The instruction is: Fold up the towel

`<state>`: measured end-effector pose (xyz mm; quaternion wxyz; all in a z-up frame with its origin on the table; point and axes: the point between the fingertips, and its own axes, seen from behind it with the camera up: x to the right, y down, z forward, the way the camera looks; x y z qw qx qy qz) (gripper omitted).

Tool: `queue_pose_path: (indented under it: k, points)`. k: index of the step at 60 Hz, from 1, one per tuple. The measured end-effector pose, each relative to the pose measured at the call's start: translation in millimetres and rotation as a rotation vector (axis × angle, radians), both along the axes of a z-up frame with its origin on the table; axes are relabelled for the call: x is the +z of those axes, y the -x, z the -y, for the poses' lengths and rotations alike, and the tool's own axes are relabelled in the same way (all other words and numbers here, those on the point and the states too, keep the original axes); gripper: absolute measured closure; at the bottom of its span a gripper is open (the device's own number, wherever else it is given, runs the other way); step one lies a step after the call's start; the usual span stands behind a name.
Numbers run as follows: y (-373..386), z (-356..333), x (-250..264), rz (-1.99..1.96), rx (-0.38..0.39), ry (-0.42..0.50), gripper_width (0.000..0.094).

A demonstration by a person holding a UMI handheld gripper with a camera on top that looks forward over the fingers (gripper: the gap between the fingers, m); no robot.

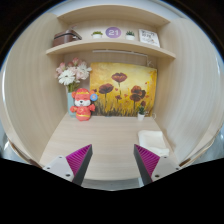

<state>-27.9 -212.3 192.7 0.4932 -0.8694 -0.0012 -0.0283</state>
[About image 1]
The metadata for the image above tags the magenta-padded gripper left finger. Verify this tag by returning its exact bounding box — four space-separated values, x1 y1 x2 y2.
43 143 94 187

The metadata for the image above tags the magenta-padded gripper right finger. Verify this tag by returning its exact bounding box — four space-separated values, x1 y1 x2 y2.
133 143 181 187

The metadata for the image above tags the small plant in white pot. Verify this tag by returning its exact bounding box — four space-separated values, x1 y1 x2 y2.
136 104 147 122

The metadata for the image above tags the red plush mouse toy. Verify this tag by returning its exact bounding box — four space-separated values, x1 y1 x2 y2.
69 87 99 122

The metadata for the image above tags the light blue vase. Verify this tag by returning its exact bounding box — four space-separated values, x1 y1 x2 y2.
66 91 77 118

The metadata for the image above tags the yellow poppy flower painting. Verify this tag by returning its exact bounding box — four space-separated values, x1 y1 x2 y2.
89 61 158 118

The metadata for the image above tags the pink and white flower bouquet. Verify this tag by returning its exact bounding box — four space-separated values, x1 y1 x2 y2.
54 56 93 93

